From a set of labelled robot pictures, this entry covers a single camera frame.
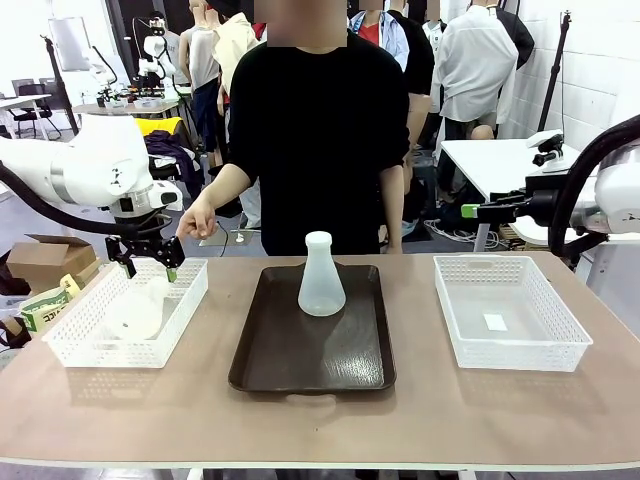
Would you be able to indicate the yellow cloth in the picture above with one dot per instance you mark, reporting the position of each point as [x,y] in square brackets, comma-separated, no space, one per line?
[160,125]

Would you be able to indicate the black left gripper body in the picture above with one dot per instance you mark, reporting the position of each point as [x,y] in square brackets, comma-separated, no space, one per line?
[142,235]

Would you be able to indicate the mannequin in cream jacket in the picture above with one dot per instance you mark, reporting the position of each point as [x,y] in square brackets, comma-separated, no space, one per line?
[232,45]

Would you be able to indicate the tall black tripod stand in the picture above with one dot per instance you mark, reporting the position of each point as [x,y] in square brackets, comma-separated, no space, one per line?
[557,60]

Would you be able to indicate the dark purple garment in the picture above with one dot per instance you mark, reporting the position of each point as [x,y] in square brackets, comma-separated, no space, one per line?
[185,160]

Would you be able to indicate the black office chair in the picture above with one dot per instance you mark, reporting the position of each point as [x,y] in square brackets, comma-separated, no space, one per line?
[30,112]

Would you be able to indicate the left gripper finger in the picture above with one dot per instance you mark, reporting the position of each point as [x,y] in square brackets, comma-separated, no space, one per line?
[122,255]
[174,255]

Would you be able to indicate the grey whiteboard panel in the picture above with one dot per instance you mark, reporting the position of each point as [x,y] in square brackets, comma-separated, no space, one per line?
[70,45]

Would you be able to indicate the mannequin in white tank top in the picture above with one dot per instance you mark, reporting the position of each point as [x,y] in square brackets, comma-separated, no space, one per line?
[202,55]

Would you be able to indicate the cluttered background workbench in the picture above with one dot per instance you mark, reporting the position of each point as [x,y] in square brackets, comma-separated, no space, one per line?
[125,107]

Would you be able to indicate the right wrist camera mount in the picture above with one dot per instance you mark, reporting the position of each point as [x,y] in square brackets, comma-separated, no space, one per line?
[547,152]

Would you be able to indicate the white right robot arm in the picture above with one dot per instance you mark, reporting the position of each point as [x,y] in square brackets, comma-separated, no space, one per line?
[620,190]

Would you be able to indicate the white background desk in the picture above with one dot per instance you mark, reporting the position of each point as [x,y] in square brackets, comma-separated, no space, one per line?
[20,100]

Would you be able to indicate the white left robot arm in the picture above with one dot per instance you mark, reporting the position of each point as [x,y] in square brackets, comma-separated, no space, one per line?
[90,160]

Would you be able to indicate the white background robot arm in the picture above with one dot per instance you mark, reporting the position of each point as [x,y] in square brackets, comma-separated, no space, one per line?
[102,70]

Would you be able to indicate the grey floor socket plate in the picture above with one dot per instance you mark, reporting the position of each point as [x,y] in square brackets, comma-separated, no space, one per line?
[235,239]

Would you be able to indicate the translucent plastic Erlenmeyer flask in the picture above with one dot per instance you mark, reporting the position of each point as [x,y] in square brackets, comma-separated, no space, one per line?
[321,285]
[140,315]

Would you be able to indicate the black plastic stool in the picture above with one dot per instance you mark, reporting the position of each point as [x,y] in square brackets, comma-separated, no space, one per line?
[425,185]

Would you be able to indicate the black hanging jacket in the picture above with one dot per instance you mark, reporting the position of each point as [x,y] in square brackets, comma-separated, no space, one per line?
[520,40]

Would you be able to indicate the person's left hand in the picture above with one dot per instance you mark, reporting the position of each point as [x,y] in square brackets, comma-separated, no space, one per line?
[394,247]

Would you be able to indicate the brown cardboard box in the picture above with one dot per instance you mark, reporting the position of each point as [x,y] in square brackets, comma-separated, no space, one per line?
[47,260]

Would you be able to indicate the background person in grey tee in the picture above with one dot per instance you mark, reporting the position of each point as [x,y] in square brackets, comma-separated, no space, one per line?
[179,65]

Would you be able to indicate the black metal chair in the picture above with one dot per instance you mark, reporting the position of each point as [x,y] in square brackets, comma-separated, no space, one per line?
[167,172]

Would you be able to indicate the person's right forearm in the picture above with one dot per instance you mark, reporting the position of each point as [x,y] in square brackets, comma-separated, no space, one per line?
[227,185]

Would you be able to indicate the person's left forearm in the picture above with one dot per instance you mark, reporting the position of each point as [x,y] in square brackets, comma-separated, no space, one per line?
[392,205]

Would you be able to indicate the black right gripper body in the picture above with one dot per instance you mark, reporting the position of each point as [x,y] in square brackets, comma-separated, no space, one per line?
[540,207]

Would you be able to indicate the person in red shirt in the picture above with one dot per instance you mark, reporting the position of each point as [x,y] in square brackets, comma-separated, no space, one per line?
[370,32]

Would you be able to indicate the small white paper label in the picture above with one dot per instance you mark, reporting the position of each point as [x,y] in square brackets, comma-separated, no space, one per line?
[495,322]

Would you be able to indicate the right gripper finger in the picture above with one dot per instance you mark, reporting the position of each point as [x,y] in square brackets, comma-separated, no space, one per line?
[492,212]
[507,198]

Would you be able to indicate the white perforated plastic basket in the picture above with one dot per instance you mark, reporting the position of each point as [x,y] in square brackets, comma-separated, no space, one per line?
[75,340]
[550,310]

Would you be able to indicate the person's right hand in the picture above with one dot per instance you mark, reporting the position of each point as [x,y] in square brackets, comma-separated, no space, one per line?
[200,220]

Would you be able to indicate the green and white package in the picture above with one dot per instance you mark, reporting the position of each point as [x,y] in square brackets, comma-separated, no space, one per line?
[47,310]

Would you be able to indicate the white background humanoid robot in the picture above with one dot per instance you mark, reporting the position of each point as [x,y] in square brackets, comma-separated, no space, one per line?
[155,50]

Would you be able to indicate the dark brown plastic tray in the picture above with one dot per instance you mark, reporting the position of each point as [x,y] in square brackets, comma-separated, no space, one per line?
[310,350]

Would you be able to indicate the person in black shirt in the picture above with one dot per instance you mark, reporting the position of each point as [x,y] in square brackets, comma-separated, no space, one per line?
[320,150]

